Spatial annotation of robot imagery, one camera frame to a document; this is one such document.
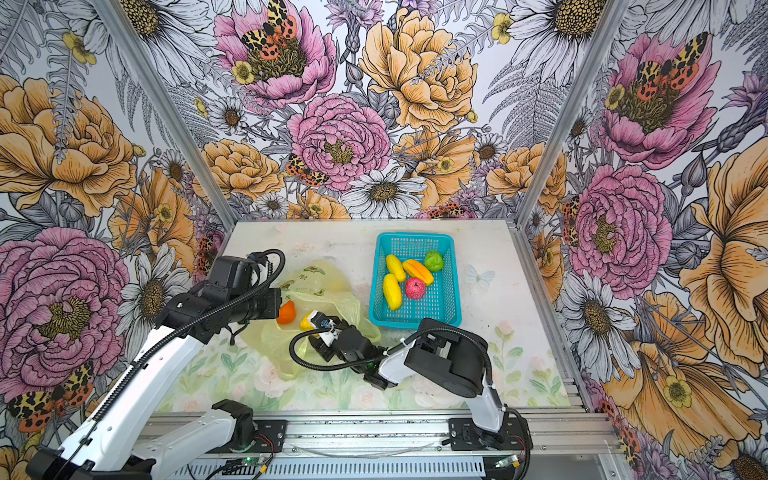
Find yellow lemon toy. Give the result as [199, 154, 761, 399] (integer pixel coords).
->
[300, 311, 319, 331]

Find orange fruit toy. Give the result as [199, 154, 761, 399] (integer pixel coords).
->
[276, 300, 297, 326]

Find yellow-green plastic bag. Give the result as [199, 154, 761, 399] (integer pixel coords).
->
[239, 259, 382, 380]

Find yellow banana toy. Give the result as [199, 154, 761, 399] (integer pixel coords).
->
[382, 273, 403, 311]

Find pink red fruit toy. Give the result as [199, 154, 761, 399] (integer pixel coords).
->
[405, 278, 427, 300]

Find yellow corn toy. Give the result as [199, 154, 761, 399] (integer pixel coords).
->
[385, 254, 407, 283]

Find orange yellow mango toy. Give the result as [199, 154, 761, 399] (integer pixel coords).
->
[402, 259, 434, 286]

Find green fruit toy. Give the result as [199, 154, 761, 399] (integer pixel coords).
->
[423, 250, 444, 273]

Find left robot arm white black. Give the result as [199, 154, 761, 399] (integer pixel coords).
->
[26, 249, 286, 479]

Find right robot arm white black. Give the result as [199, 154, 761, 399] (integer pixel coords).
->
[309, 317, 533, 451]

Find teal plastic basket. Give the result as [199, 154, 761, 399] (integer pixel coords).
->
[369, 232, 462, 329]

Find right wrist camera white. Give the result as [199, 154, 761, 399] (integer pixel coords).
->
[307, 311, 339, 347]

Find aluminium front rail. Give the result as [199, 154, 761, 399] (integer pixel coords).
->
[253, 407, 620, 458]

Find left aluminium corner post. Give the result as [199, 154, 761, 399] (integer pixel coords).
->
[94, 1, 237, 232]

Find aluminium corner post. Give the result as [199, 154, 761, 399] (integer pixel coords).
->
[94, 1, 237, 232]
[515, 0, 631, 230]

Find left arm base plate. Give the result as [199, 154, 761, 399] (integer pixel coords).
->
[245, 419, 288, 454]

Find white vented cable duct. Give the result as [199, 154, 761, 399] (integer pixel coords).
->
[169, 456, 487, 479]

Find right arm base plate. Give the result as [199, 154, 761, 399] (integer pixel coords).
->
[448, 418, 533, 451]

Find right aluminium corner post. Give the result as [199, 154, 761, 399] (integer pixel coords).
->
[515, 0, 631, 230]

